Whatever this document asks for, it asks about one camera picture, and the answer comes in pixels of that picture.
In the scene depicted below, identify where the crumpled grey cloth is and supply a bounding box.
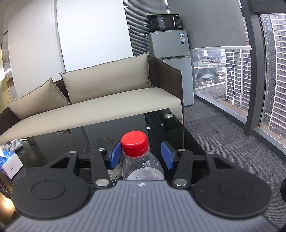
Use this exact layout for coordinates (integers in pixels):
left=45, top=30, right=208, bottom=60
left=1, top=139, right=23, bottom=152

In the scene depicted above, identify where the beige sofa with brown frame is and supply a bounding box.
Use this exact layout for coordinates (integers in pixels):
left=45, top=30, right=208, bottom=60
left=1, top=56, right=184, bottom=145

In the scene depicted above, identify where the silver refrigerator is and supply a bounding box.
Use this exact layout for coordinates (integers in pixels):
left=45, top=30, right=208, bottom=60
left=146, top=30, right=194, bottom=106

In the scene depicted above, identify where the large beige back cushion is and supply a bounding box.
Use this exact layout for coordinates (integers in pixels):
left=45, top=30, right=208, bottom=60
left=60, top=53, right=151, bottom=104

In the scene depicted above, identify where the clear glass mug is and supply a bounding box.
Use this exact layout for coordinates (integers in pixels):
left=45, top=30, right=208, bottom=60
left=84, top=136, right=123, bottom=186

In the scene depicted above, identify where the black microwave oven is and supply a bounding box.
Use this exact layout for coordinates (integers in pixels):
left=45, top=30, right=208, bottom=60
left=146, top=14, right=182, bottom=32

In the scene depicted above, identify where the grey roller window blind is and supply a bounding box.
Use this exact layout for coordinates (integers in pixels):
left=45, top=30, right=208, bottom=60
left=168, top=0, right=250, bottom=50

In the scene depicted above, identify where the clear plastic water bottle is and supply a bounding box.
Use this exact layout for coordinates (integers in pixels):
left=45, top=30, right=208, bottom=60
left=122, top=148, right=165, bottom=181

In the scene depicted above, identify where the blue white tissue box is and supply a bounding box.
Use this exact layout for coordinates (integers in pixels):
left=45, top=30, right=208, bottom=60
left=0, top=150, right=23, bottom=179

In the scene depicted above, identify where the small beige throw pillow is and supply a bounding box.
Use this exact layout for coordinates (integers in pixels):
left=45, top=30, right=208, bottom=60
left=7, top=78, right=70, bottom=120

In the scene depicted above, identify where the red bottle cap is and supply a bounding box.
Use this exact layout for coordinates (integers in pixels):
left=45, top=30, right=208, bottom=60
left=121, top=131, right=149, bottom=158

